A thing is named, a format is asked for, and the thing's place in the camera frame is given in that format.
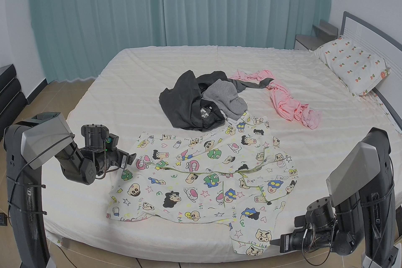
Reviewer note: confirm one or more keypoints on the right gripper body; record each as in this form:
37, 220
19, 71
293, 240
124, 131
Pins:
296, 241

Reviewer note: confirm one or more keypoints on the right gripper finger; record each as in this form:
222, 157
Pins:
277, 242

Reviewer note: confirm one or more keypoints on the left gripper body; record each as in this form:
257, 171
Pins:
114, 160

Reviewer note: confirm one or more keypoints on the white printed pyjama top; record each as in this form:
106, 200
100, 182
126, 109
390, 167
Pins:
201, 197

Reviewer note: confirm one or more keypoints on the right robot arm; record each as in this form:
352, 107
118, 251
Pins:
355, 172

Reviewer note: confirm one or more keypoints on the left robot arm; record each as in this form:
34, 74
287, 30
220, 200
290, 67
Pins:
40, 141

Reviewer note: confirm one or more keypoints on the bed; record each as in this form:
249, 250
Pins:
125, 87

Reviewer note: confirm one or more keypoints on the black garment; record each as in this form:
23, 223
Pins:
179, 103

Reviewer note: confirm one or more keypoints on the black chest of drawers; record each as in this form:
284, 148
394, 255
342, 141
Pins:
11, 94

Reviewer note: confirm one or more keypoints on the grey knit garment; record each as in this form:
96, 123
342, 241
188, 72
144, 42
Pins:
219, 92

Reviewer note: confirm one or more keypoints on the small black box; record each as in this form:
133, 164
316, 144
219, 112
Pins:
3, 219

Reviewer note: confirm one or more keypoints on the pink garment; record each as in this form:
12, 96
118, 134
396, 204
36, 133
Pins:
285, 100

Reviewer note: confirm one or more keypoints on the dark grey garment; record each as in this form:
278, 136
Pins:
241, 84

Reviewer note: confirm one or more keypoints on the blue-green curtain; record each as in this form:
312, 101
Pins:
125, 9

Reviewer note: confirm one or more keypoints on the white printed pillow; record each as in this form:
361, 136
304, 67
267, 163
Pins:
351, 64

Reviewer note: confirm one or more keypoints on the grey bedside table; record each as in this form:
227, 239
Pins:
306, 40

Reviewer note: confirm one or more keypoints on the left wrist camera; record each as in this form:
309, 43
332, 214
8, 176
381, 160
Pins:
113, 141

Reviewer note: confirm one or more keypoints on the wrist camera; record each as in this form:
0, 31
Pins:
113, 141
300, 222

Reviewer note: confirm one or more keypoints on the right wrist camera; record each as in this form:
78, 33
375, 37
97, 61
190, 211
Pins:
300, 222

